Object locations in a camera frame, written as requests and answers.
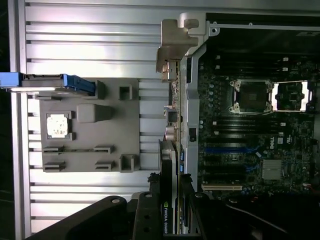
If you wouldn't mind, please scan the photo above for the metal socket cover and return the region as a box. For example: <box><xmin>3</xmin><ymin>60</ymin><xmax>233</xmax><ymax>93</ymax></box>
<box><xmin>271</xmin><ymin>79</ymin><xmax>314</xmax><ymax>113</ymax></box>

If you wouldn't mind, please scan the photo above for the blue expansion slot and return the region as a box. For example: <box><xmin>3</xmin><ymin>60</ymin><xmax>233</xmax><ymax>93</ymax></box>
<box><xmin>203</xmin><ymin>146</ymin><xmax>261</xmax><ymax>155</ymax></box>

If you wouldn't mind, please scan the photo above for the open black PC case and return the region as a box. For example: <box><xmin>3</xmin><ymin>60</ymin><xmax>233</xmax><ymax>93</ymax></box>
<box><xmin>157</xmin><ymin>11</ymin><xmax>320</xmax><ymax>240</ymax></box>

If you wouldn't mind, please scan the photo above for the silver CPU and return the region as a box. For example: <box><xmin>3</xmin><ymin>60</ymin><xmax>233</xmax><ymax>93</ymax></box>
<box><xmin>46</xmin><ymin>113</ymin><xmax>69</xmax><ymax>139</ymax></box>

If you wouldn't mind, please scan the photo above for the silver chipset heat sink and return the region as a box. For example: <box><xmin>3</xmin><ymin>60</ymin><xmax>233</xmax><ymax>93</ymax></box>
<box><xmin>261</xmin><ymin>158</ymin><xmax>285</xmax><ymax>181</ymax></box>

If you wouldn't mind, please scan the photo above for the hard disk in blue caddy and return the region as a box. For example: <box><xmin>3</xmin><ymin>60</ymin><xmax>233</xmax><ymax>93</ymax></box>
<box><xmin>0</xmin><ymin>71</ymin><xmax>97</xmax><ymax>97</ymax></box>

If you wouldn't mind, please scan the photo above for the green Dell motherboard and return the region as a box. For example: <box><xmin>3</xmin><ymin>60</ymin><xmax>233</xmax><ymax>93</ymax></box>
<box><xmin>197</xmin><ymin>44</ymin><xmax>320</xmax><ymax>198</ymax></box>

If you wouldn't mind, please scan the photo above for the white expansion slot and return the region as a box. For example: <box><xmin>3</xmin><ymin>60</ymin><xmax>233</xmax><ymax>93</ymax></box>
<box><xmin>201</xmin><ymin>184</ymin><xmax>243</xmax><ymax>192</ymax></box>

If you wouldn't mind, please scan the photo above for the CPU socket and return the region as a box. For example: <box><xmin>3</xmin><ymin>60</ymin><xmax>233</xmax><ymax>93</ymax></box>
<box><xmin>228</xmin><ymin>78</ymin><xmax>275</xmax><ymax>116</ymax></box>

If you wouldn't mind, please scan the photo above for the grey plastic parts rack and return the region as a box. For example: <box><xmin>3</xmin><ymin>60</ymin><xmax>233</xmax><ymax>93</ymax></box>
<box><xmin>34</xmin><ymin>77</ymin><xmax>141</xmax><ymax>174</ymax></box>

